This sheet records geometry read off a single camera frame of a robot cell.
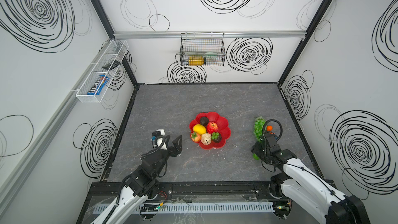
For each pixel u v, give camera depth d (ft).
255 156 2.62
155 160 1.87
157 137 2.08
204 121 3.00
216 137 2.84
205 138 2.76
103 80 2.28
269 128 3.01
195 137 2.73
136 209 1.95
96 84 2.32
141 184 1.86
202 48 3.25
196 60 2.90
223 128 3.02
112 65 2.50
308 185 1.57
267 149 2.16
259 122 3.08
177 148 2.27
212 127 2.92
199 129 2.97
